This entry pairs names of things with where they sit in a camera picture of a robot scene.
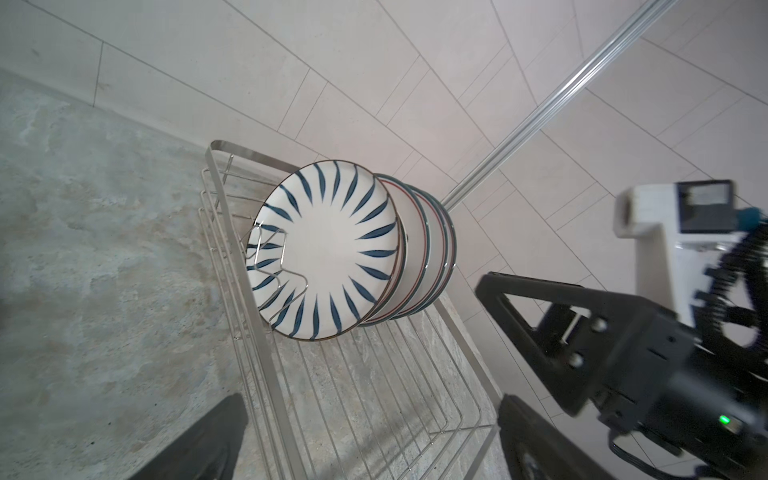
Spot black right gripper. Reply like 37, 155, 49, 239
475, 272, 767, 474

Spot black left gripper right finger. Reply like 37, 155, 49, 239
497, 394, 613, 480

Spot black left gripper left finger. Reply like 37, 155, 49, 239
130, 393, 248, 480

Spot white blue leaf plate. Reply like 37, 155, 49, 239
245, 160, 401, 341

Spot large red characters plate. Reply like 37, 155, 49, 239
412, 188, 458, 314

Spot white plate red characters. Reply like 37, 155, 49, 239
377, 174, 430, 320

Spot white plate orange sunburst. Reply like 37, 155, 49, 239
362, 220, 409, 326

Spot metal wire dish rack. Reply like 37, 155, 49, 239
199, 140, 506, 479

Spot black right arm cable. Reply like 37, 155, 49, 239
605, 218, 768, 480

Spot aluminium corner post right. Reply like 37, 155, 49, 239
442, 0, 677, 211

